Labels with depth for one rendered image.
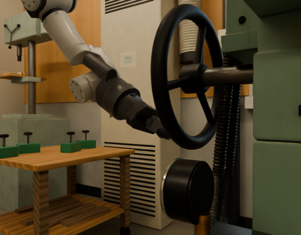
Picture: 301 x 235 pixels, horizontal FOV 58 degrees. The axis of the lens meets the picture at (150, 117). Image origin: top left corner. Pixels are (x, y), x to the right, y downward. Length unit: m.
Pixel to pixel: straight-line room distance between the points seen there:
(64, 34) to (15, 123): 1.56
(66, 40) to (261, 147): 0.57
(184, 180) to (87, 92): 0.47
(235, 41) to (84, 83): 0.37
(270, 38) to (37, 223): 1.17
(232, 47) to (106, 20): 1.69
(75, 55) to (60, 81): 2.12
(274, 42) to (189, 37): 1.51
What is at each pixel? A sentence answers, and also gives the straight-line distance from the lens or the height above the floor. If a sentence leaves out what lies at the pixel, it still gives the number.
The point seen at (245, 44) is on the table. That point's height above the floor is 0.85.
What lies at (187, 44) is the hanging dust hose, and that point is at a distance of 1.81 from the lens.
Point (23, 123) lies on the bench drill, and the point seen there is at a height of 0.67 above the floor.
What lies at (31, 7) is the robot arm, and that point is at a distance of 0.77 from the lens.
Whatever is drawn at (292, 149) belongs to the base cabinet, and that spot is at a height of 0.70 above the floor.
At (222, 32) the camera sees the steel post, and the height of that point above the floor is 1.25.
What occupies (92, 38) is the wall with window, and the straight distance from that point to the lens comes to 2.59.
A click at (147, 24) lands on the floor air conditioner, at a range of 1.87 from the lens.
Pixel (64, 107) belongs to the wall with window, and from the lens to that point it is 2.81.
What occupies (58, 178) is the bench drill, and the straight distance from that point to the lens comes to 2.47.
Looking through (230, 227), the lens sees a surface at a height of 0.62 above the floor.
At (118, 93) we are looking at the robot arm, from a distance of 0.62.
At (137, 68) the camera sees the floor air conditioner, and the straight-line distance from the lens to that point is 1.85.
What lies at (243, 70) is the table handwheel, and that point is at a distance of 0.51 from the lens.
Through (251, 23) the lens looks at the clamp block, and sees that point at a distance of 0.50.
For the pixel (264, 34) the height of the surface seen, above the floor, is 0.82.
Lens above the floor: 0.74
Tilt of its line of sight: level
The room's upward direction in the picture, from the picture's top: straight up
